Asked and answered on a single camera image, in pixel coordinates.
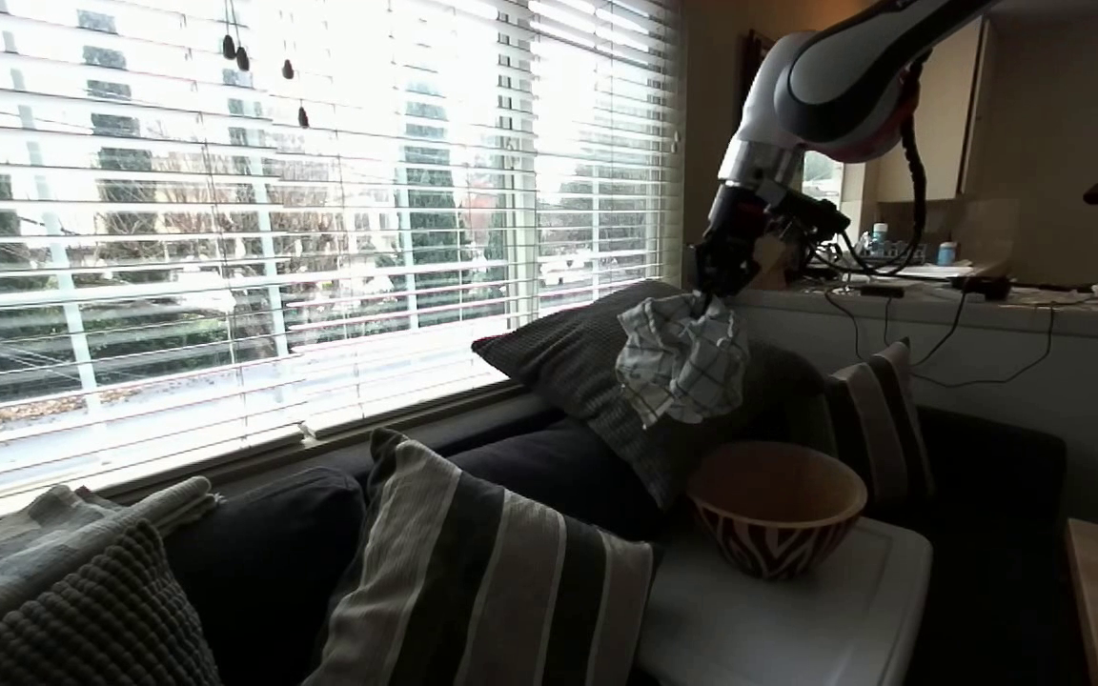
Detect zebra patterned wooden bowl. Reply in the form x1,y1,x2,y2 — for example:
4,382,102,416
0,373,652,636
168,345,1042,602
685,443,871,583

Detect checkered white towel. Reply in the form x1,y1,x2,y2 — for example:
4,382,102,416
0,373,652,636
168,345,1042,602
614,294,749,428

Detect dark sofa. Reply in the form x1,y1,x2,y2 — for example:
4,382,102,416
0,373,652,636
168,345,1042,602
161,400,1074,686

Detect white tray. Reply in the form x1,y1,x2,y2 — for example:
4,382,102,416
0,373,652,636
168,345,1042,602
637,517,935,686

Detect large striped pillow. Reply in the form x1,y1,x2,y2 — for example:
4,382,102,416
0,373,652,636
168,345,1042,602
302,430,657,686

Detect white window blinds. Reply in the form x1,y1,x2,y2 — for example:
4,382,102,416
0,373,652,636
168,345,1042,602
0,0,681,513

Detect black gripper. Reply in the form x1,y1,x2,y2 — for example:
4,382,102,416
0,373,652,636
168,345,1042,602
693,188,850,302

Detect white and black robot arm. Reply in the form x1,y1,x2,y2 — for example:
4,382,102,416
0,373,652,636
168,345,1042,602
693,0,996,297

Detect grey knitted pillow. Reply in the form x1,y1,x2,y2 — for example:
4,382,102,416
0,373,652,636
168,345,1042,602
0,524,220,686

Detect dark grey pillow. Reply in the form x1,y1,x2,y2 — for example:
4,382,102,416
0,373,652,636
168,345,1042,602
469,278,832,509

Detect black hanging cable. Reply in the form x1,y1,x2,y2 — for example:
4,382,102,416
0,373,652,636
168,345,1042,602
825,287,1059,392

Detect small striped pillow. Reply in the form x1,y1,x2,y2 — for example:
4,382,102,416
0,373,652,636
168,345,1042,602
826,339,935,509

